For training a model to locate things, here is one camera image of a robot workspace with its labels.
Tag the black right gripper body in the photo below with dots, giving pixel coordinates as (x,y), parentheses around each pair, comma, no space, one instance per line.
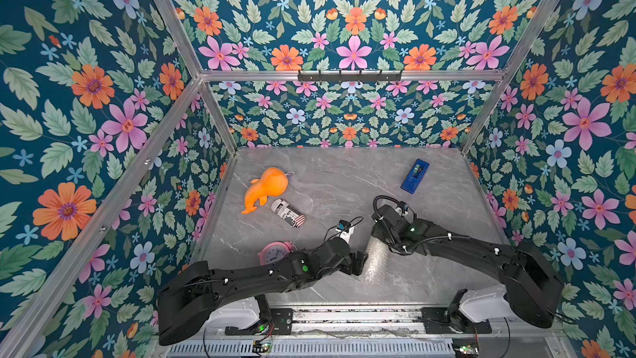
(380,216)

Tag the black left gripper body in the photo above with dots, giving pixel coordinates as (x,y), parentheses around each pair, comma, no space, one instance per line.
(344,264)

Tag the clear bubble wrap sheet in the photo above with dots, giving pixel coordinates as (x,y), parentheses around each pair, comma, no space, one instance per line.
(375,271)

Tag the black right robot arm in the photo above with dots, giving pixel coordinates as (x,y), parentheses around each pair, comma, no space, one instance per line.
(530,288)

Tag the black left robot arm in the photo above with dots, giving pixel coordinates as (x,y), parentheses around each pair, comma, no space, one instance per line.
(185,303)

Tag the blue rectangular box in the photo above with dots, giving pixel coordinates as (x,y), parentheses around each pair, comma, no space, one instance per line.
(415,176)

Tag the pink alarm clock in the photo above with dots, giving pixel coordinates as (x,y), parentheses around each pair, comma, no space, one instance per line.
(275,251)

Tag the black white patterned can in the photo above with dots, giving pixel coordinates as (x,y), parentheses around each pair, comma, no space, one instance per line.
(288,213)

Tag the orange whale toy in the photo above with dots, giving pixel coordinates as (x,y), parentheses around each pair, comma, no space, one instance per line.
(272,183)

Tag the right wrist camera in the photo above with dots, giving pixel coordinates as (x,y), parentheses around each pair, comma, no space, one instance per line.
(402,208)

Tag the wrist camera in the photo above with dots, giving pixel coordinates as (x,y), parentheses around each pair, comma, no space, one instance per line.
(345,230)
(402,208)

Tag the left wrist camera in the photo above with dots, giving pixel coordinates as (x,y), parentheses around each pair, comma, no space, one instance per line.
(345,230)

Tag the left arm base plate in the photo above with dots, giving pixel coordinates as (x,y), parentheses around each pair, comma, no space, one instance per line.
(276,321)

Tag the white perforated cable tray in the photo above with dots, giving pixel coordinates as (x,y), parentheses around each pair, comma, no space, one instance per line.
(314,348)

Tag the black wall hook rail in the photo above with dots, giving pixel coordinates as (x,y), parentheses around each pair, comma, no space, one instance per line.
(349,76)

